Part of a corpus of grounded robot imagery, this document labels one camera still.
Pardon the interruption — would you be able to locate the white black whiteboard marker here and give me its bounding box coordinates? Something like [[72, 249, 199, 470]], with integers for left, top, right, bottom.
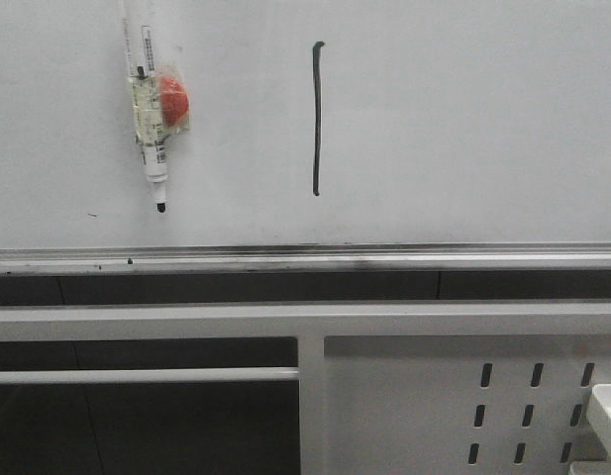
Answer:
[[119, 1, 168, 214]]

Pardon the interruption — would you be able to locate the white plastic bin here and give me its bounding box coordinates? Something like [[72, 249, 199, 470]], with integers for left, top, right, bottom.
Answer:
[[568, 384, 611, 474]]

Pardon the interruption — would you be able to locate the white metal pegboard rack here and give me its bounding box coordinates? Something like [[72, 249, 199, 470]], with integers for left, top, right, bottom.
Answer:
[[0, 302, 611, 474]]

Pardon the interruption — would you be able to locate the red round magnet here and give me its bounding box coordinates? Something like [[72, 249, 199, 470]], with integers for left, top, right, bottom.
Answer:
[[159, 75, 189, 128]]

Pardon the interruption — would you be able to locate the white whiteboard with aluminium frame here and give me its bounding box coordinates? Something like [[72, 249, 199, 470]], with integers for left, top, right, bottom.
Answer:
[[0, 1, 611, 275]]

